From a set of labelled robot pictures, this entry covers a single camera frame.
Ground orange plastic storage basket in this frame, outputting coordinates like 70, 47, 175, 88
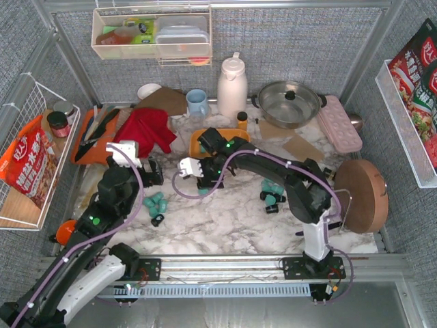
188, 128, 251, 168

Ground red cloth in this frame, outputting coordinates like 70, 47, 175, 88
113, 107, 177, 158

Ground brown cardboard sheet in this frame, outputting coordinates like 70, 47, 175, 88
283, 135, 324, 162

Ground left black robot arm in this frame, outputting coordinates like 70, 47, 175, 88
1, 157, 164, 327

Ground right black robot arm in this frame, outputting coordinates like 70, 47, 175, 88
196, 128, 345, 279

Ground black coffee capsule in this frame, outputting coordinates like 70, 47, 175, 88
265, 204, 279, 214
260, 191, 286, 203
151, 214, 165, 228

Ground yellow spice bottle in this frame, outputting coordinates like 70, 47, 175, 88
237, 111, 248, 131

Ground orange cutting board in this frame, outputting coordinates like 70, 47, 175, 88
70, 109, 119, 165

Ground small brown cardboard piece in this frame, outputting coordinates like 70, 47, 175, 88
258, 120, 296, 139

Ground light blue mug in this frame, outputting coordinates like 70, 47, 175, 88
186, 89, 210, 118

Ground brown folded cloth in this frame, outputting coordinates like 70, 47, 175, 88
134, 87, 187, 116

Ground white thermos jug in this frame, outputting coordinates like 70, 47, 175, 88
217, 52, 248, 119

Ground white small bowl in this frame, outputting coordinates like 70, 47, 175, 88
137, 83, 161, 100

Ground steel pot with glass lid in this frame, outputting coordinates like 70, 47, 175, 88
251, 81, 327, 129

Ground orange round object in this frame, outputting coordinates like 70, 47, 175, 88
55, 219, 77, 246

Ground red lid jar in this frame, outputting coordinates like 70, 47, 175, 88
46, 111, 70, 138

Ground silver lid jar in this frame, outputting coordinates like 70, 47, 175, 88
53, 100, 75, 120

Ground orange snack bag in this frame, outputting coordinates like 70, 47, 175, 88
1, 115, 58, 209

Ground pink egg tray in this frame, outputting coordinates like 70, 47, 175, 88
316, 95, 363, 154

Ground clear lidded food containers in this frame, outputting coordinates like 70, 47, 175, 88
154, 15, 210, 58

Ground round wooden board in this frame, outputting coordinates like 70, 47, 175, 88
334, 159, 389, 234

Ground green seasoning packet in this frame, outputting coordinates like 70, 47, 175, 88
409, 61, 437, 172

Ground red seasoning packet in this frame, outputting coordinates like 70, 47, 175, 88
388, 18, 436, 103

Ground black handled knife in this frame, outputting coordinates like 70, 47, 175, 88
80, 109, 119, 146

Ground white wall storage basket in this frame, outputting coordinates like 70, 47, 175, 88
91, 5, 212, 66

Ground left white wire basket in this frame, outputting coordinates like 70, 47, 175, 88
1, 72, 81, 231

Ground white wire basket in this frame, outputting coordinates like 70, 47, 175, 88
375, 59, 436, 189
1, 72, 81, 231

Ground right white wire basket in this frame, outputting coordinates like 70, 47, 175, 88
375, 59, 436, 189

